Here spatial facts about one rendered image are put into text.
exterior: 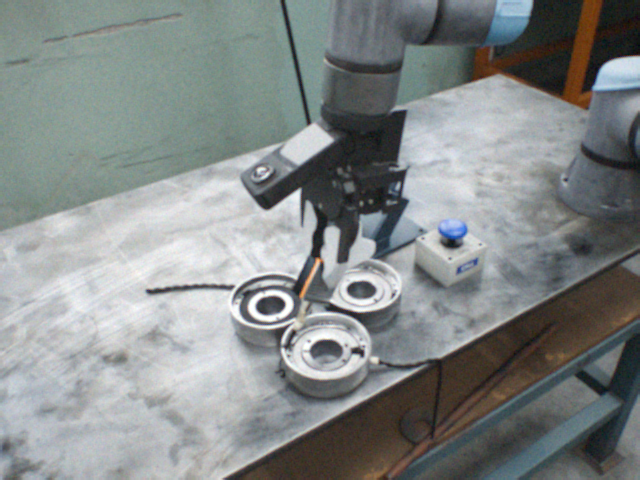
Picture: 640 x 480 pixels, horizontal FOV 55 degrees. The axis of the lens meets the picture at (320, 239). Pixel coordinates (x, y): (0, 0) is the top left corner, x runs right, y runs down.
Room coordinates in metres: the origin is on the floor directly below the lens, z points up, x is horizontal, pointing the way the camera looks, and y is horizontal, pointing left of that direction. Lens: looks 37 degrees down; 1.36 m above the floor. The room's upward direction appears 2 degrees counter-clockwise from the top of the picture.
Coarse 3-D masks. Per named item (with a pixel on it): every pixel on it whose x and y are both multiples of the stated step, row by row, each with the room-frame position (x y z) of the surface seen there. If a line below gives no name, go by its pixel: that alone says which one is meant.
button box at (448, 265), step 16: (416, 240) 0.69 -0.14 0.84; (432, 240) 0.68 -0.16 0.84; (464, 240) 0.68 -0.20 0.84; (416, 256) 0.69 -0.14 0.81; (432, 256) 0.66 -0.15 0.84; (448, 256) 0.65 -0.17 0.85; (464, 256) 0.65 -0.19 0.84; (480, 256) 0.66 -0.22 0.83; (432, 272) 0.66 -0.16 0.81; (448, 272) 0.63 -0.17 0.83; (464, 272) 0.65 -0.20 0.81
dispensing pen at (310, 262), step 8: (312, 256) 0.55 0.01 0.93; (304, 264) 0.54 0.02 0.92; (312, 264) 0.53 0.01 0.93; (304, 272) 0.53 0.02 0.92; (296, 280) 0.53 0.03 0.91; (304, 280) 0.53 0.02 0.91; (296, 288) 0.53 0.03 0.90; (304, 304) 0.52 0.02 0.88; (312, 304) 0.52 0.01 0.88; (304, 312) 0.51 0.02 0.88; (296, 320) 0.51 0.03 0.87; (304, 320) 0.51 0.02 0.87; (296, 328) 0.51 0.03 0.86; (288, 344) 0.50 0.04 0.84; (280, 360) 0.49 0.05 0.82
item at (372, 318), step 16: (352, 272) 0.64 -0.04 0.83; (368, 272) 0.64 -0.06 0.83; (384, 272) 0.64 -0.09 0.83; (352, 288) 0.62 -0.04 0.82; (368, 288) 0.62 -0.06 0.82; (400, 288) 0.59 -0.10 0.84; (336, 304) 0.56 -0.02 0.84; (352, 304) 0.58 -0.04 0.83; (368, 304) 0.57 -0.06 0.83; (384, 304) 0.56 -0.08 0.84; (400, 304) 0.58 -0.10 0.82; (368, 320) 0.55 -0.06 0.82; (384, 320) 0.56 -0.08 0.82
